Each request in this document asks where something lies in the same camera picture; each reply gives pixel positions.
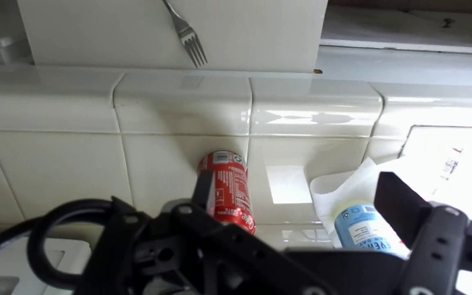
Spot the white drawer with knob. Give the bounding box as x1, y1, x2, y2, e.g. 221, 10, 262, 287
321, 7, 472, 54

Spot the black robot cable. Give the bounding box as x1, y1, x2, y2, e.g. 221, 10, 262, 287
0, 197, 134, 292

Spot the red soda can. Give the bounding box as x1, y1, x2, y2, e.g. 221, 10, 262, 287
198, 149, 255, 235

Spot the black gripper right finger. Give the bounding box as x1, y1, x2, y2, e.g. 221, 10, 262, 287
375, 172, 472, 295

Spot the silver fork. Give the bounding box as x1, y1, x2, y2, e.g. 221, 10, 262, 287
162, 0, 207, 67

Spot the white cloth under bottle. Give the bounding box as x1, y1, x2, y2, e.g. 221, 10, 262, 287
309, 159, 380, 248

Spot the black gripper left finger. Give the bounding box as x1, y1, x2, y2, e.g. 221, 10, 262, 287
167, 171, 329, 295

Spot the white pull-out board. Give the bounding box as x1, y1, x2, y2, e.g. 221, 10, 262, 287
16, 0, 327, 72

